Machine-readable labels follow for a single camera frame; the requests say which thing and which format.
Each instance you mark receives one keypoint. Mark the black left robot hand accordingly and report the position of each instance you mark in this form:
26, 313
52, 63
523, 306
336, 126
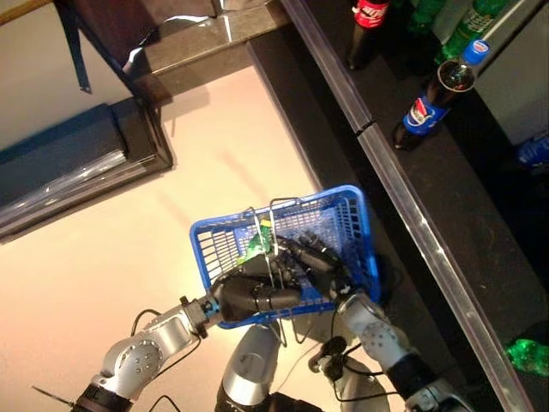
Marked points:
240, 296

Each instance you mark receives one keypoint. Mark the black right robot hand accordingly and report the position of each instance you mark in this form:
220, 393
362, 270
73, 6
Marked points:
321, 266

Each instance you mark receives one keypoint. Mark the blue plastic shopping basket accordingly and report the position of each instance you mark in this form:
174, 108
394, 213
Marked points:
343, 210

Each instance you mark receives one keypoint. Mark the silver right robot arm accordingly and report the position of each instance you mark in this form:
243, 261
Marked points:
377, 339

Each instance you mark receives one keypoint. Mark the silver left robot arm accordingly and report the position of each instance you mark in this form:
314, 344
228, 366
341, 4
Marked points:
141, 352

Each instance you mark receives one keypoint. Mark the silver left robot leg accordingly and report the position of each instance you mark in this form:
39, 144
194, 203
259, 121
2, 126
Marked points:
253, 365

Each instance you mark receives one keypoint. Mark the silver robot leg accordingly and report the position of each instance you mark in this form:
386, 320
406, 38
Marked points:
364, 395
253, 365

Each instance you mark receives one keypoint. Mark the silver right robot leg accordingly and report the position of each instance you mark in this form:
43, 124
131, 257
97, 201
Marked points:
364, 395

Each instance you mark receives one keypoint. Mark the black shelf base plinth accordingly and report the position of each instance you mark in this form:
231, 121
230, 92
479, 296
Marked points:
317, 129

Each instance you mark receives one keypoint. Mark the black metal shelf board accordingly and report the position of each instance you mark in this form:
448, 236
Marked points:
450, 206

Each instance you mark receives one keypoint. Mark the Pepsi bottle blue label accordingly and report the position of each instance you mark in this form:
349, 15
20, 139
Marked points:
534, 150
422, 113

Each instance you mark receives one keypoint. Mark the black low shelf unit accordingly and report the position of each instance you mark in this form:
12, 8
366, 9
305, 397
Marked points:
64, 159

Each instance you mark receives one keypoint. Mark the dark grey floor plinth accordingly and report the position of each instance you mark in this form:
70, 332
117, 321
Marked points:
201, 47

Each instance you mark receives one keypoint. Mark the Coca-Cola bottle red label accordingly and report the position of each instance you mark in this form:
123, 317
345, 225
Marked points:
369, 13

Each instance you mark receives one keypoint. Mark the light wooden batten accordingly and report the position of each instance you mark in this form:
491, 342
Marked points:
21, 12

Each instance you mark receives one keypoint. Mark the dark metal frame post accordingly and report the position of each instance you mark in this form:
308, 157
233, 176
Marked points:
124, 64

